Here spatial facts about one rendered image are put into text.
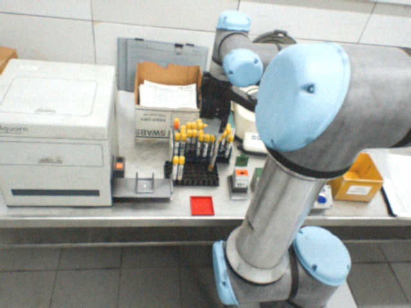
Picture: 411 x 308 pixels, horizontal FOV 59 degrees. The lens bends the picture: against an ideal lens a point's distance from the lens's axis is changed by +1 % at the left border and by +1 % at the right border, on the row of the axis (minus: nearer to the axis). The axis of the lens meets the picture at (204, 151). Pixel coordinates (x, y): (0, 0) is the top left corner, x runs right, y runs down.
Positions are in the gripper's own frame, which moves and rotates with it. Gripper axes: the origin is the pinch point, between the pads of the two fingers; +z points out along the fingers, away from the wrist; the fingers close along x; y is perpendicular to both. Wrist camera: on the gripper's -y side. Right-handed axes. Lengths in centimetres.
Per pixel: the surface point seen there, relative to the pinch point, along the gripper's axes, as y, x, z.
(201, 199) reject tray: 3.5, 10.1, 17.5
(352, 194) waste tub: -44.8, 10.0, 14.3
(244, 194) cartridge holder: -9.8, 8.9, 16.2
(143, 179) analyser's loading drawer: 21.1, 5.9, 13.3
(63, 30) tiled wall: 51, -51, -3
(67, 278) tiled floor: 55, -12, 106
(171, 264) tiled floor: 5, -18, 105
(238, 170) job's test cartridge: -7.4, 4.5, 10.0
